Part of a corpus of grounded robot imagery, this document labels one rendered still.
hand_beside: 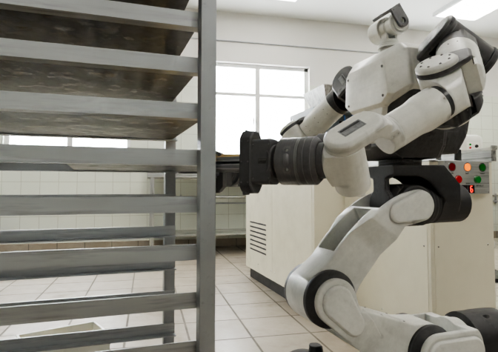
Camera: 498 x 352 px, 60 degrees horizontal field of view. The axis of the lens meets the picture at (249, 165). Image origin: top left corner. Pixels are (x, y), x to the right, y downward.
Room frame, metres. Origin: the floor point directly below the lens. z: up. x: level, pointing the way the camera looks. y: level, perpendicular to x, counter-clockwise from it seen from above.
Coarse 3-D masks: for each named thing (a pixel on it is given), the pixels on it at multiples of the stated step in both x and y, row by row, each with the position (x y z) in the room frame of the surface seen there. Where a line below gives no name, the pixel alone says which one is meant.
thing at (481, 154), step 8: (464, 152) 2.00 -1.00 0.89; (472, 152) 1.95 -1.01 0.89; (480, 152) 1.91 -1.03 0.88; (488, 152) 1.87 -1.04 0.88; (440, 160) 2.14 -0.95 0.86; (464, 160) 2.00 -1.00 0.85; (472, 160) 1.95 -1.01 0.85; (480, 160) 1.91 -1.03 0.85; (488, 160) 1.87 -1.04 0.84; (496, 160) 1.86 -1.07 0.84
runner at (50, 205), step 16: (0, 208) 0.72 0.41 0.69; (16, 208) 0.73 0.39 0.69; (32, 208) 0.73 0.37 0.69; (48, 208) 0.74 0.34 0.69; (64, 208) 0.75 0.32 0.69; (80, 208) 0.76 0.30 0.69; (96, 208) 0.77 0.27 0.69; (112, 208) 0.78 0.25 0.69; (128, 208) 0.79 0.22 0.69; (144, 208) 0.80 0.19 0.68; (160, 208) 0.80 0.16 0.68; (176, 208) 0.81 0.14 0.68; (192, 208) 0.82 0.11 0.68
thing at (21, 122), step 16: (0, 112) 0.77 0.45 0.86; (16, 112) 0.77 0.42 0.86; (0, 128) 0.98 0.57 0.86; (16, 128) 0.98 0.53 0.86; (32, 128) 0.98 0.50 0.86; (48, 128) 0.98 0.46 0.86; (64, 128) 0.98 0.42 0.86; (80, 128) 0.98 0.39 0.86; (96, 128) 0.98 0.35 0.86; (112, 128) 0.98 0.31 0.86; (128, 128) 0.98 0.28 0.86; (144, 128) 0.98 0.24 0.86; (160, 128) 0.98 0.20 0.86; (176, 128) 0.98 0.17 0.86
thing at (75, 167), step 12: (84, 168) 1.04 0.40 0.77; (96, 168) 1.04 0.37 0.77; (108, 168) 1.04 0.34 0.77; (120, 168) 1.04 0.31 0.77; (132, 168) 1.04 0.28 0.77; (144, 168) 1.04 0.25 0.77; (156, 168) 1.04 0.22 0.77; (168, 168) 1.04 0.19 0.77; (180, 168) 1.04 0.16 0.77; (192, 168) 1.04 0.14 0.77; (216, 168) 1.03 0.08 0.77
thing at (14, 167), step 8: (0, 168) 1.09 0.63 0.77; (8, 168) 1.09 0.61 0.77; (16, 168) 1.10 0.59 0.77; (24, 168) 1.11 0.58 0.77; (32, 168) 1.11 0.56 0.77; (40, 168) 1.12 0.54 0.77; (48, 168) 1.12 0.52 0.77; (56, 168) 1.13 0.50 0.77; (64, 168) 1.14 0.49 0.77; (72, 168) 1.14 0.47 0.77
